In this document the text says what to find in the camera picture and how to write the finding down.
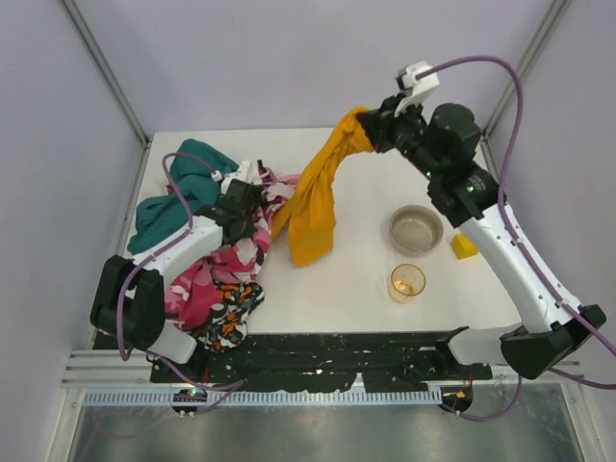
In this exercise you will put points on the right aluminium frame post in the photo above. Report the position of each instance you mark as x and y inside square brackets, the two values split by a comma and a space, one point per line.
[530, 57]

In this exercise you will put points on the left aluminium frame post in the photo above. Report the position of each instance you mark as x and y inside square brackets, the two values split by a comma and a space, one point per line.
[102, 65]

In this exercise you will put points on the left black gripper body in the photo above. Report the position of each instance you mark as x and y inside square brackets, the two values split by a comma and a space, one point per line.
[245, 193]

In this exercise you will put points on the amber plastic cup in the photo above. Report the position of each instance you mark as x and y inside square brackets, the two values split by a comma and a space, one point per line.
[405, 282]

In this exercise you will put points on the mustard yellow cloth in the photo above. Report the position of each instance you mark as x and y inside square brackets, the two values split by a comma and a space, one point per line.
[309, 215]

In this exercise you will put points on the yellow block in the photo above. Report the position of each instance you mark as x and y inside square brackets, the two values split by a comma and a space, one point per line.
[462, 247]

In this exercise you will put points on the grey ceramic bowl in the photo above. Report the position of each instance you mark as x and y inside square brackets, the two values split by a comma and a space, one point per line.
[415, 230]

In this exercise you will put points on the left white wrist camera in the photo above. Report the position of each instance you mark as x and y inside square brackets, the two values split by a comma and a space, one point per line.
[414, 90]

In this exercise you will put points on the black orange patterned cloth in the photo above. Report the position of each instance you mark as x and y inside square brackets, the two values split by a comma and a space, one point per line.
[226, 325]

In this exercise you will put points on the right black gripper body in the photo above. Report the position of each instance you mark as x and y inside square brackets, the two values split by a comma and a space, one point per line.
[376, 128]

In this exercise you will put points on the white cable duct strip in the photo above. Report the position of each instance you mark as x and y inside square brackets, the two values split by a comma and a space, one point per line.
[102, 397]

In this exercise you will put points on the aluminium frame post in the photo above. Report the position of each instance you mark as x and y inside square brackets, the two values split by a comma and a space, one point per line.
[530, 57]
[102, 65]

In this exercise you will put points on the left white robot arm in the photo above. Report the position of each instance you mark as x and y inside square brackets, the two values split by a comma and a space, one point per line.
[129, 302]

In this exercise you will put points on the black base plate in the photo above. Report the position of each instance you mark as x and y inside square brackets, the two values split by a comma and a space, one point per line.
[330, 362]

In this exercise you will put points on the pink floral cloth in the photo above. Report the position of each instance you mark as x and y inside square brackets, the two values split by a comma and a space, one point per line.
[190, 296]

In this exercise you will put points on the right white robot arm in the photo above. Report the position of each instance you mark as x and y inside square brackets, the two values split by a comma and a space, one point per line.
[554, 323]

